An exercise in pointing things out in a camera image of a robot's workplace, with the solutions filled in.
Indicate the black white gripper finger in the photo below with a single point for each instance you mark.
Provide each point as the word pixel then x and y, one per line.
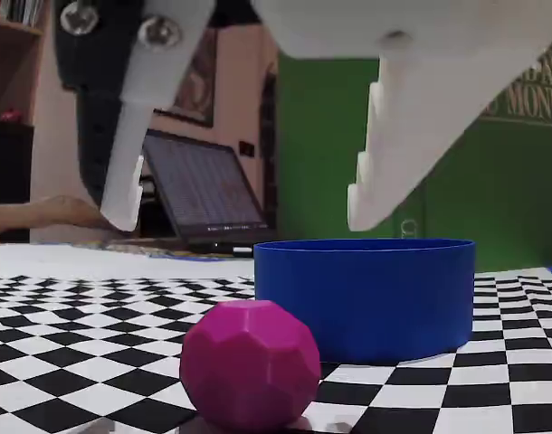
pixel 126 135

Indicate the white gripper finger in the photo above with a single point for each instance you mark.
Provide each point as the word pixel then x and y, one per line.
pixel 439 90

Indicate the pink faceted ball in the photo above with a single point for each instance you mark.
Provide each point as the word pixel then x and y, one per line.
pixel 249 366

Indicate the blue round box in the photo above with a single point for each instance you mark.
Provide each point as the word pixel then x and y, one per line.
pixel 371 298

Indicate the dark framed picture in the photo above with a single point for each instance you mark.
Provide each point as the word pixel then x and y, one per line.
pixel 199 90

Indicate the open black laptop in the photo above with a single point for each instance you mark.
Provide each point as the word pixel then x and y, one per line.
pixel 199 190

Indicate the brown wooden chair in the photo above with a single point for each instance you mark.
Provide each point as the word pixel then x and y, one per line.
pixel 54 214

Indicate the small red pink items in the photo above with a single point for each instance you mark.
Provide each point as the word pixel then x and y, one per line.
pixel 10 114

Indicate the large green lettered book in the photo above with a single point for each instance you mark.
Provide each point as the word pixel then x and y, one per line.
pixel 484 203

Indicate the black cabinet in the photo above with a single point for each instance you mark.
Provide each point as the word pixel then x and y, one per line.
pixel 9 181

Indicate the light wooden bookshelf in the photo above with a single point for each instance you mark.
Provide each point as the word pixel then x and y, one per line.
pixel 13 59

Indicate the row of shelf books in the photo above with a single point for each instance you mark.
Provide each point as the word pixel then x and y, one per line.
pixel 18 10

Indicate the black white checkered mat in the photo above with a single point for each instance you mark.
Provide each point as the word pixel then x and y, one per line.
pixel 77 339

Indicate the black wall switch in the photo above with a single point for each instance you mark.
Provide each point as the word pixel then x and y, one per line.
pixel 247 149

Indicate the narrow dark wooden frame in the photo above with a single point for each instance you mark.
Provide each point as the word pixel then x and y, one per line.
pixel 269 135

